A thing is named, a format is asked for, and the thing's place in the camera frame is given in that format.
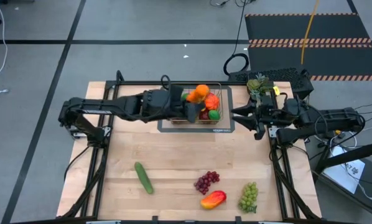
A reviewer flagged orange tangerine cluster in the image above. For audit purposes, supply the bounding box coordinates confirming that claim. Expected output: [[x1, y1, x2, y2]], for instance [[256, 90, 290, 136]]
[[185, 83, 211, 105]]

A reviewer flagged small pineapple top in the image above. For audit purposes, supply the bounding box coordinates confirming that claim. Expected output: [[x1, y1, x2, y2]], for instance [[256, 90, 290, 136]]
[[246, 73, 276, 100]]

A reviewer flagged green cucumber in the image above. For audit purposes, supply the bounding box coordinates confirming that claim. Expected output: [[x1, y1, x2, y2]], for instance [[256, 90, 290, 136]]
[[134, 161, 155, 195]]

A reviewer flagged black metal bar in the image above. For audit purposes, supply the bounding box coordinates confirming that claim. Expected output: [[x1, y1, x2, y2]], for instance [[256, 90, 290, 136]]
[[315, 147, 372, 174]]

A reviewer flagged yellow hanging cable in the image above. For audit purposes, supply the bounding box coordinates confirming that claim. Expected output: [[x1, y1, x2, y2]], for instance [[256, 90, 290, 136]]
[[300, 0, 320, 65]]

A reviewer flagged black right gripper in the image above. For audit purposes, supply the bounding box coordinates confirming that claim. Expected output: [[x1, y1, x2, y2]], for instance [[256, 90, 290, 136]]
[[231, 95, 295, 141]]

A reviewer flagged gold wire basket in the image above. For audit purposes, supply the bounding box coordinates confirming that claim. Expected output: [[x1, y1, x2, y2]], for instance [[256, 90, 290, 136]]
[[165, 82, 224, 125]]

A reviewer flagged black perforated box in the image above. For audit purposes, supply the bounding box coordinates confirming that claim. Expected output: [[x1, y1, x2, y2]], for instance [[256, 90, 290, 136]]
[[228, 67, 315, 100]]

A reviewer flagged white paper sheet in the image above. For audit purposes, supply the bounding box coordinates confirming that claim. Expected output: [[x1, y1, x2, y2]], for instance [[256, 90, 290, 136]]
[[322, 145, 366, 194]]

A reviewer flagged red grape bunch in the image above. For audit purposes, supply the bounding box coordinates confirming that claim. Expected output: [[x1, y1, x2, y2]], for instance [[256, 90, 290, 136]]
[[193, 170, 221, 196]]

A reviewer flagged black-bordered placemat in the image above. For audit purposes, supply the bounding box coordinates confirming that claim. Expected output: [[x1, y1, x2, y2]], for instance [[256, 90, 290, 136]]
[[157, 85, 236, 134]]

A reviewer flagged black orange-striped floor mat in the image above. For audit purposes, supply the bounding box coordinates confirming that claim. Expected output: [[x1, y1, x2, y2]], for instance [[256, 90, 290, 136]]
[[244, 12, 372, 82]]

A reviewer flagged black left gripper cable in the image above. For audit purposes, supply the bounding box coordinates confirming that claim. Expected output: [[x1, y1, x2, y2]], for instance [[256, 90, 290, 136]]
[[160, 74, 172, 93]]

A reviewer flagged black aluminium table frame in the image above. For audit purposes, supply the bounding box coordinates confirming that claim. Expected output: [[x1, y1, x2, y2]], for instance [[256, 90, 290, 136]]
[[61, 70, 322, 224]]

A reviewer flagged black floor cable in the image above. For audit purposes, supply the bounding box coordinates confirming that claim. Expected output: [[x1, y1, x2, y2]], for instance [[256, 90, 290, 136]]
[[223, 0, 250, 77]]

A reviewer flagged green grape bunch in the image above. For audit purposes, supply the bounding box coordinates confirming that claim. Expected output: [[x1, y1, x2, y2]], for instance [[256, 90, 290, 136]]
[[238, 181, 259, 214]]

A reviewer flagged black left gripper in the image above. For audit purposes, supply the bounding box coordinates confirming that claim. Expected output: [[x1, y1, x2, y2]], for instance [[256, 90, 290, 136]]
[[141, 84, 207, 124]]

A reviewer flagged red yellow mango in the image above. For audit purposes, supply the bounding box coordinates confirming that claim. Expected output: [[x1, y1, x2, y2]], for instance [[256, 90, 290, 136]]
[[200, 190, 228, 210]]

